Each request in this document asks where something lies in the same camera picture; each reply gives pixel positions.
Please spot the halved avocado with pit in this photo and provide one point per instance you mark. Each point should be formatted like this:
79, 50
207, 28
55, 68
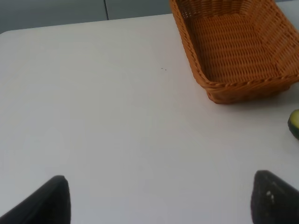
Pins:
293, 123

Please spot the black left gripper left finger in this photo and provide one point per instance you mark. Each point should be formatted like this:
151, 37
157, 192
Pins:
49, 204

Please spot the orange wicker basket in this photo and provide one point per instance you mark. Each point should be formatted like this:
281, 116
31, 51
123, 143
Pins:
238, 50

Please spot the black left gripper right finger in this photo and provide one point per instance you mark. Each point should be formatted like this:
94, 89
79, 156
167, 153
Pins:
273, 201

